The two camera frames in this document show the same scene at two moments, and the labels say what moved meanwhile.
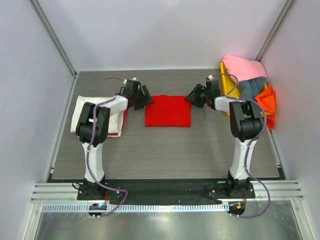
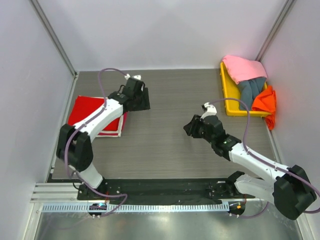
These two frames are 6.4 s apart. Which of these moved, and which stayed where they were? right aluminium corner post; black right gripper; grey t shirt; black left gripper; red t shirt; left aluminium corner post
Moved: red t shirt; black right gripper
Stayed: right aluminium corner post; black left gripper; grey t shirt; left aluminium corner post
